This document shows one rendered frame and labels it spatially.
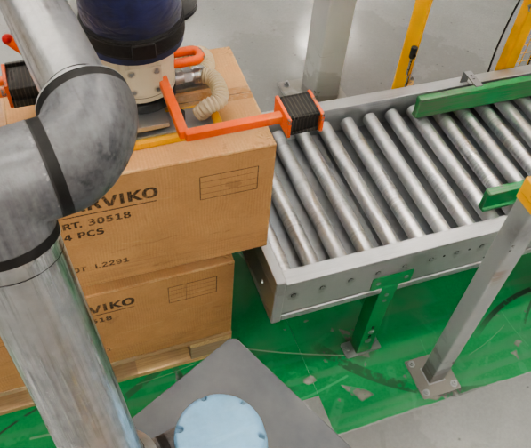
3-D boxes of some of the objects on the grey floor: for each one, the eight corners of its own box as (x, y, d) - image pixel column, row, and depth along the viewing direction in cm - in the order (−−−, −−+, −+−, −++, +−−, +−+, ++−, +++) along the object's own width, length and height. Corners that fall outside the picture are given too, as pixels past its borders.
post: (436, 364, 233) (549, 171, 156) (445, 380, 229) (566, 190, 152) (419, 369, 231) (526, 176, 154) (428, 386, 227) (542, 196, 150)
